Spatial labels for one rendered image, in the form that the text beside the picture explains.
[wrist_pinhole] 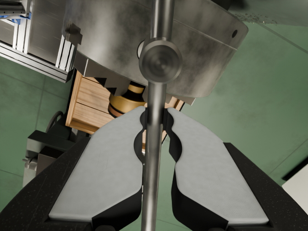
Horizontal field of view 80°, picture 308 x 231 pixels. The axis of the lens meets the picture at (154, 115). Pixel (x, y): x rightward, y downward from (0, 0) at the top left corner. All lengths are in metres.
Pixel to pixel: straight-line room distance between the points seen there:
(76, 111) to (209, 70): 0.55
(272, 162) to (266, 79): 0.93
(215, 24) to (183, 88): 0.09
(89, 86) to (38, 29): 0.87
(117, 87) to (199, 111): 1.38
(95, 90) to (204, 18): 0.49
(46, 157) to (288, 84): 1.76
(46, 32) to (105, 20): 1.21
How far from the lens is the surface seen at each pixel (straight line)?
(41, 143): 0.84
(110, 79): 0.36
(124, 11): 0.25
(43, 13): 1.46
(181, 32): 0.25
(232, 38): 0.31
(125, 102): 0.40
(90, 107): 0.71
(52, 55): 1.48
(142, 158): 0.83
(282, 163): 2.40
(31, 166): 0.87
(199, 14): 0.25
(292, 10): 0.32
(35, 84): 1.89
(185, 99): 0.39
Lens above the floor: 1.48
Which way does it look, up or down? 61 degrees down
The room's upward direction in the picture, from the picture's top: 177 degrees counter-clockwise
